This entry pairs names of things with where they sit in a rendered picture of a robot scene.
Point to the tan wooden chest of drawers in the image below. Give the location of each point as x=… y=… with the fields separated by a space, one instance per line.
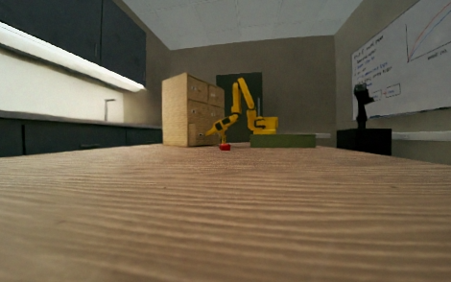
x=175 y=110

